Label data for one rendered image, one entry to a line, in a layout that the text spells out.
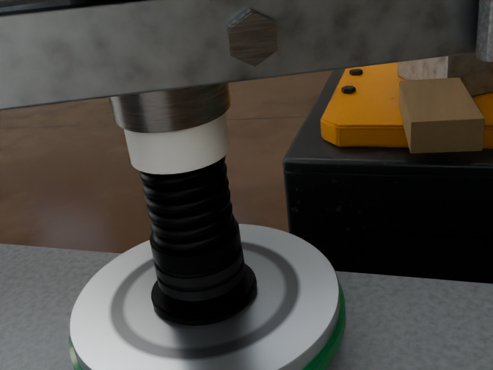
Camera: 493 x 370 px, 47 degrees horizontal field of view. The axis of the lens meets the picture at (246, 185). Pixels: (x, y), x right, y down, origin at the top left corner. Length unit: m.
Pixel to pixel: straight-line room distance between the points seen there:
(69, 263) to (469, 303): 0.41
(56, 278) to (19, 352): 0.11
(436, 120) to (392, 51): 0.51
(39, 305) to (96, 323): 0.16
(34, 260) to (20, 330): 0.12
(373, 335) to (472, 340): 0.08
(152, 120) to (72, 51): 0.07
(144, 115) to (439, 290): 0.32
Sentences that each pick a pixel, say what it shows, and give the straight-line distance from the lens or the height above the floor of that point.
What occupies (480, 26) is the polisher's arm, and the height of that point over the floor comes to 1.06.
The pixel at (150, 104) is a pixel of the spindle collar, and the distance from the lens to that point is 0.35.
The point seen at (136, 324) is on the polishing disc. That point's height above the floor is 0.86.
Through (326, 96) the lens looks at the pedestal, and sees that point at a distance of 1.27.
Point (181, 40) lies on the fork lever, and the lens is 0.32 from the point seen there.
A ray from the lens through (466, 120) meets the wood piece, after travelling 0.86.
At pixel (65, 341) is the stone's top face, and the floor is 0.80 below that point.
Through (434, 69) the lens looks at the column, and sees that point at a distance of 1.10.
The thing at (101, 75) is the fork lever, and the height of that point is 1.06.
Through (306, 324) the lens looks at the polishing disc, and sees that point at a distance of 0.42.
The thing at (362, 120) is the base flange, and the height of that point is 0.78.
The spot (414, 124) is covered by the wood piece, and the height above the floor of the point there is 0.83.
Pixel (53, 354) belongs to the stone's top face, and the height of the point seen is 0.80.
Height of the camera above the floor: 1.13
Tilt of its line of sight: 26 degrees down
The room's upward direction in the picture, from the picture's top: 7 degrees counter-clockwise
